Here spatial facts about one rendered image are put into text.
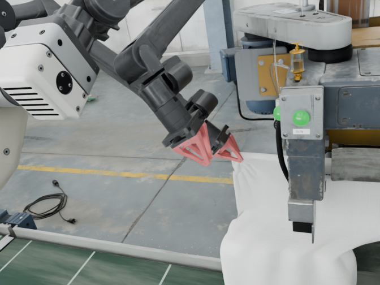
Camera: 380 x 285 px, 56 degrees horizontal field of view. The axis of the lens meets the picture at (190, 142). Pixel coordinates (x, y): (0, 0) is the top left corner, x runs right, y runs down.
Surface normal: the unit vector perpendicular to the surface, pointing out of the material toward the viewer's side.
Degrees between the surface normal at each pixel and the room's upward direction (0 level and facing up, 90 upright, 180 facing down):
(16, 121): 90
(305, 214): 90
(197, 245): 0
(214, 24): 90
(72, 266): 0
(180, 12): 64
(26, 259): 0
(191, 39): 90
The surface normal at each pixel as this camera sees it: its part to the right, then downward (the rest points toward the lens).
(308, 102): -0.35, 0.46
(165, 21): 0.65, -0.26
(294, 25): -0.94, 0.27
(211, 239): -0.16, -0.89
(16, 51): -0.31, -0.54
